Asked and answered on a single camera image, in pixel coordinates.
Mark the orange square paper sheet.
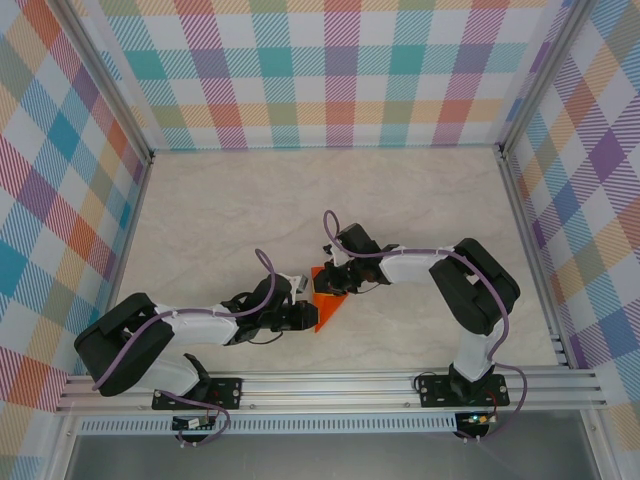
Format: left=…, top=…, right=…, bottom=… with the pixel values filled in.
left=309, top=264, right=351, bottom=334

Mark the small black circuit board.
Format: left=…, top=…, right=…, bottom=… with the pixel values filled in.
left=171, top=416, right=217, bottom=432

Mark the grey metal shelf plate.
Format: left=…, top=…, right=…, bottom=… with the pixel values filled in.
left=63, top=433, right=601, bottom=480

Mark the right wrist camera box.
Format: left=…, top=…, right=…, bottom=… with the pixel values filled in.
left=322, top=242, right=347, bottom=267

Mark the long aluminium mounting rail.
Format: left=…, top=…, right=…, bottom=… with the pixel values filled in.
left=54, top=368, right=609, bottom=414

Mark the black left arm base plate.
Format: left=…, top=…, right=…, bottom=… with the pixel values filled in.
left=152, top=377, right=244, bottom=412

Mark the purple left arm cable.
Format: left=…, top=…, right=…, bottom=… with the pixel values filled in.
left=92, top=248, right=281, bottom=448

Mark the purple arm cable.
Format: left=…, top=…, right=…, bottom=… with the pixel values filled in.
left=322, top=209, right=530, bottom=444
left=92, top=248, right=281, bottom=448

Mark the slotted grey cable duct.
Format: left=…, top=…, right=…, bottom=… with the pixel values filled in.
left=77, top=417, right=459, bottom=436

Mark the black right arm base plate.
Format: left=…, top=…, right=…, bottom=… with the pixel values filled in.
left=417, top=374, right=511, bottom=409

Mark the aluminium side rail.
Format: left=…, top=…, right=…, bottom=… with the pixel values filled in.
left=493, top=143, right=575, bottom=372
left=107, top=152, right=155, bottom=306

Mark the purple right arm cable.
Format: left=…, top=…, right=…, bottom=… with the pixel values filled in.
left=322, top=209, right=530, bottom=444

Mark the short aluminium frame leg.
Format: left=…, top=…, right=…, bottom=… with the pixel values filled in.
left=47, top=413, right=79, bottom=480
left=582, top=410, right=615, bottom=480

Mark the tall aluminium frame post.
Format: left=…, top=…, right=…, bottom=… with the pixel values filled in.
left=498, top=0, right=599, bottom=157
left=47, top=0, right=155, bottom=166

